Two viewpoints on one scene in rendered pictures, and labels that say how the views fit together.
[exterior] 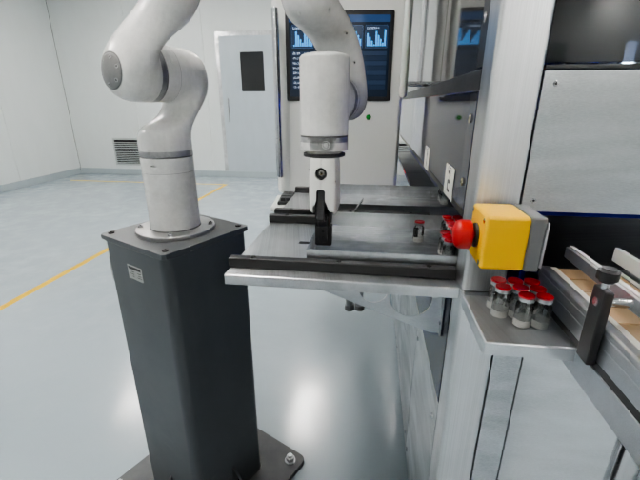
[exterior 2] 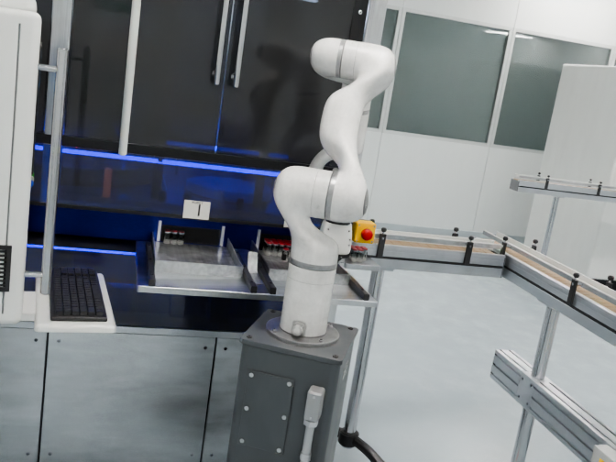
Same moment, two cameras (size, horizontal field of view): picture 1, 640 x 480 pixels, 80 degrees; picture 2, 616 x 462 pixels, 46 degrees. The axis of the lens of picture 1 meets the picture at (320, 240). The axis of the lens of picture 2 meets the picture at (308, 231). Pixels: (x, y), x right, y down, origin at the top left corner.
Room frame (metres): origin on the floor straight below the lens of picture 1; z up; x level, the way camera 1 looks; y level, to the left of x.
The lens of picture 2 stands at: (1.64, 1.97, 1.51)
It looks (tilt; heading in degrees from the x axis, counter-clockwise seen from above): 12 degrees down; 247
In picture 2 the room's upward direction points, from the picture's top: 9 degrees clockwise
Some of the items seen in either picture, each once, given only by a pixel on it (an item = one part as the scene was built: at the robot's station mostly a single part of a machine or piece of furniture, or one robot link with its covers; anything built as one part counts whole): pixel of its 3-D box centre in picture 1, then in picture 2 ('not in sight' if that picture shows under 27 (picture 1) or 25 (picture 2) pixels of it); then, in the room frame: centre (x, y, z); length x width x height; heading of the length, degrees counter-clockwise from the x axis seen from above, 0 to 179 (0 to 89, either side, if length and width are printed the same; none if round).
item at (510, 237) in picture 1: (502, 235); (362, 231); (0.49, -0.25, 1.00); 0.08 x 0.07 x 0.07; 82
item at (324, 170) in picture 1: (324, 178); (335, 235); (0.70, -0.01, 1.03); 0.10 x 0.08 x 0.11; 172
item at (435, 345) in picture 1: (406, 210); (22, 282); (1.59, -0.37, 0.73); 1.98 x 0.01 x 0.25; 172
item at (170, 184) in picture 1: (171, 193); (307, 298); (0.93, 0.37, 0.95); 0.19 x 0.19 x 0.18
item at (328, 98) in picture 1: (326, 95); not in sight; (0.70, -0.01, 1.18); 0.09 x 0.08 x 0.13; 149
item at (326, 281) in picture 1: (365, 225); (249, 271); (0.93, -0.11, 0.87); 0.70 x 0.48 x 0.02; 172
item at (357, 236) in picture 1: (397, 238); (297, 261); (0.75, -0.16, 0.90); 0.34 x 0.26 x 0.04; 82
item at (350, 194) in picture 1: (390, 200); (194, 253); (1.09, -0.21, 0.90); 0.34 x 0.26 x 0.04; 82
